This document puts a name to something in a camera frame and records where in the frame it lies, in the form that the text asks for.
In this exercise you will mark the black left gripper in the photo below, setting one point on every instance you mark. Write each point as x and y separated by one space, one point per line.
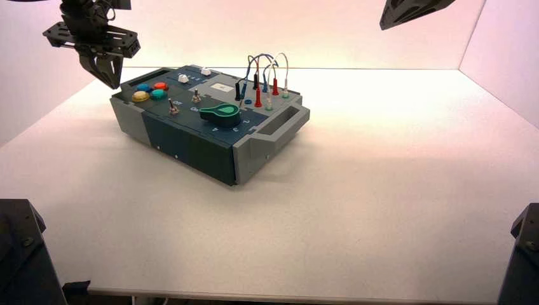
90 33

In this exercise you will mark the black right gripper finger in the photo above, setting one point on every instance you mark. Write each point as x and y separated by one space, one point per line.
414 10

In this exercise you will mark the gray and teal control box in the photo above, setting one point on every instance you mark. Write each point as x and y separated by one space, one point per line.
202 147

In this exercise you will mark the blue push button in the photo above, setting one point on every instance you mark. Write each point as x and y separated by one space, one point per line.
143 87

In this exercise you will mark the yellow push button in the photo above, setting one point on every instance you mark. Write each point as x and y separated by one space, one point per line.
140 97

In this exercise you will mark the orange push button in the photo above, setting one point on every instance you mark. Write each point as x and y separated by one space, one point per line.
160 86

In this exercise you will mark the teal push button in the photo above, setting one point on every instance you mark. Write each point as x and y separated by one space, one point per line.
158 94

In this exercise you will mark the white rectangular label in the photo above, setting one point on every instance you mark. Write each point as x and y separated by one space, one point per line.
221 87

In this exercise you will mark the green rotary knob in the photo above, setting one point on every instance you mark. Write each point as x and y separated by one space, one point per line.
223 116

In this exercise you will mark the black table clamp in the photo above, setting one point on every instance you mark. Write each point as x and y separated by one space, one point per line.
76 289

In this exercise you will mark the white rocker switch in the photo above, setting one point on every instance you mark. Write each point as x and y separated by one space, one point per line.
205 71
183 78

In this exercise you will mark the metal toggle switch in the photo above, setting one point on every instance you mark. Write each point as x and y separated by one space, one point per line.
196 98
172 109

